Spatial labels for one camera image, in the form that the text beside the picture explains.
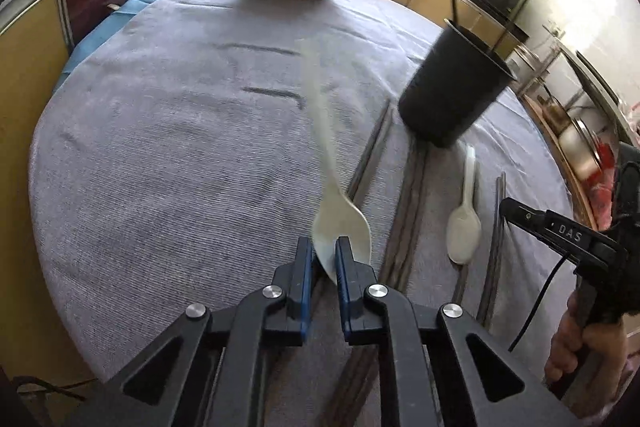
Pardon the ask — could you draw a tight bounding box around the white plastic spoon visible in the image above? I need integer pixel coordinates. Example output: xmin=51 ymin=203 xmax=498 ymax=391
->
xmin=446 ymin=145 xmax=482 ymax=265
xmin=296 ymin=39 xmax=371 ymax=284

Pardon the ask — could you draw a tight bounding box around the black cable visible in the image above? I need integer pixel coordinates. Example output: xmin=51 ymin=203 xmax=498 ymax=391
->
xmin=508 ymin=255 xmax=572 ymax=353

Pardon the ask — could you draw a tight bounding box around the black perforated utensil holder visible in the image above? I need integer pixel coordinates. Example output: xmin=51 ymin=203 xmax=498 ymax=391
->
xmin=397 ymin=20 xmax=514 ymax=148

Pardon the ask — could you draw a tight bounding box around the steel cooking pot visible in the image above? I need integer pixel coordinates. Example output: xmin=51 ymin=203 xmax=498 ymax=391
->
xmin=559 ymin=118 xmax=602 ymax=184

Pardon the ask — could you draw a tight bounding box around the person's right hand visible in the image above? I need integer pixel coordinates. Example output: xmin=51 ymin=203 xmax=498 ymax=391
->
xmin=544 ymin=291 xmax=628 ymax=389

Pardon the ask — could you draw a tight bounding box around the grey table cloth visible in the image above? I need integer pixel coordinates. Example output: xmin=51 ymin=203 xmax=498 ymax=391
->
xmin=28 ymin=0 xmax=575 ymax=427

